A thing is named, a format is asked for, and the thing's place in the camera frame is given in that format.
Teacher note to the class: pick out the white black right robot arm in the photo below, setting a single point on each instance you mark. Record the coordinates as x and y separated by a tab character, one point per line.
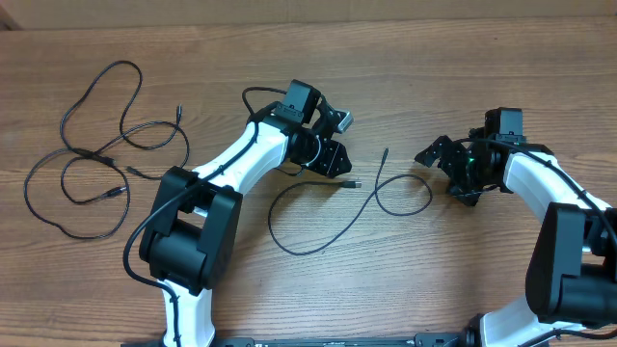
570	283

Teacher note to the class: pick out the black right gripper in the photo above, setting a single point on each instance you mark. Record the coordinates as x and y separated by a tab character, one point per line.
468	193

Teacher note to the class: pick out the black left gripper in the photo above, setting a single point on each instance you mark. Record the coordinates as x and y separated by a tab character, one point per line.
333	160

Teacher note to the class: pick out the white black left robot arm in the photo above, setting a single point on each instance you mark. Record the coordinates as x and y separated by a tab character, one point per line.
188	237

